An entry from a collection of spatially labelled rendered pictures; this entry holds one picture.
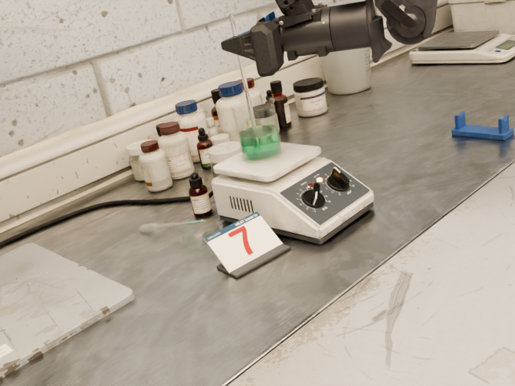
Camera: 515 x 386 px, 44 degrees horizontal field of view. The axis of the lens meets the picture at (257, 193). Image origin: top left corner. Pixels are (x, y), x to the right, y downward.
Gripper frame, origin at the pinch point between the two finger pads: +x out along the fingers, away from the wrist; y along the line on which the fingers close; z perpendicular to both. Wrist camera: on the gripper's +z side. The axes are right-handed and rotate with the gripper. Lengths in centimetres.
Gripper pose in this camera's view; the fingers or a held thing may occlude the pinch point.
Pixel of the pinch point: (246, 41)
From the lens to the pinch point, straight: 87.7
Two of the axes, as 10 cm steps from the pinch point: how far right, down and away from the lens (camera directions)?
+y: -2.9, 4.2, -8.6
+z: -1.9, -9.1, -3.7
